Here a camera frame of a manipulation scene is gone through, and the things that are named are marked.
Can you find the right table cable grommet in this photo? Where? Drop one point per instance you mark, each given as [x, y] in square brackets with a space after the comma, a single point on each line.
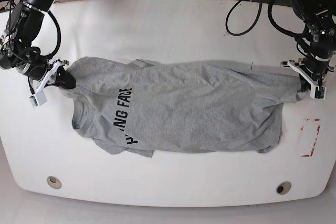
[283, 188]

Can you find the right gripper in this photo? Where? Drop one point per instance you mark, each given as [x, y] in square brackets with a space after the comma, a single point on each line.
[63, 79]

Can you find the table cable grommet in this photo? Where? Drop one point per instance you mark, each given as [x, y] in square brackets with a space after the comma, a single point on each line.
[283, 188]
[54, 182]

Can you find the left table cable grommet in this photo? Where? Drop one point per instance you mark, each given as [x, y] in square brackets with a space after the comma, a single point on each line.
[54, 182]

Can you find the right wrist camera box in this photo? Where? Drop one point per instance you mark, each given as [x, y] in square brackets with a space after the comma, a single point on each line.
[38, 99]

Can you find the red tape rectangle marking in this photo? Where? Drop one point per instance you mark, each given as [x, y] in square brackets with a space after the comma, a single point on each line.
[308, 136]

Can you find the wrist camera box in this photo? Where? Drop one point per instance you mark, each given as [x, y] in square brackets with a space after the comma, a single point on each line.
[38, 99]
[318, 92]

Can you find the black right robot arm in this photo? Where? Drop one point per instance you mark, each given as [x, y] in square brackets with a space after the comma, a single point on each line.
[23, 26]

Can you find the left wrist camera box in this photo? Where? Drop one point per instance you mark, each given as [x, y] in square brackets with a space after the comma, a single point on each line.
[318, 92]

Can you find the grey Hugging Face T-shirt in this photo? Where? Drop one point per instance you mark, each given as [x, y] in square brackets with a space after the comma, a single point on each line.
[191, 107]

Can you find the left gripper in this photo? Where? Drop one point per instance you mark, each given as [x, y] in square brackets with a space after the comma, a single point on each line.
[314, 66]

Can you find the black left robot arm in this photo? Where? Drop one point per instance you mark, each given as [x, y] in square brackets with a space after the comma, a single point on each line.
[316, 42]

